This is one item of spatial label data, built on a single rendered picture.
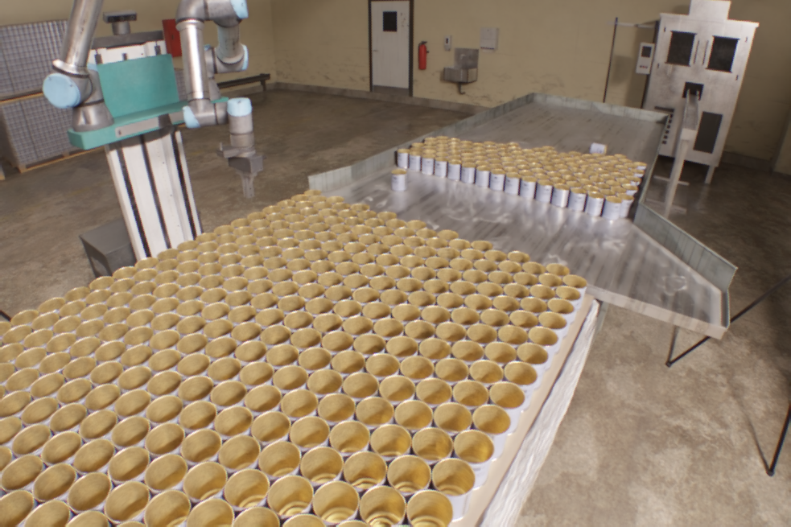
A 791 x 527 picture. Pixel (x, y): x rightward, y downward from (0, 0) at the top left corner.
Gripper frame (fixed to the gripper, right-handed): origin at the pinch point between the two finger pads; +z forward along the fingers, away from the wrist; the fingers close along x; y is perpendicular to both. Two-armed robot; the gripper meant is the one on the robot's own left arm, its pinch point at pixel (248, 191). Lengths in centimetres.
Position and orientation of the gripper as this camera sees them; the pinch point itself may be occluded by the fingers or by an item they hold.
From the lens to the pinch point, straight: 153.7
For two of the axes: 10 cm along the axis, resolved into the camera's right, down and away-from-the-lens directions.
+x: -8.2, -2.7, 5.1
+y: 5.8, -3.5, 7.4
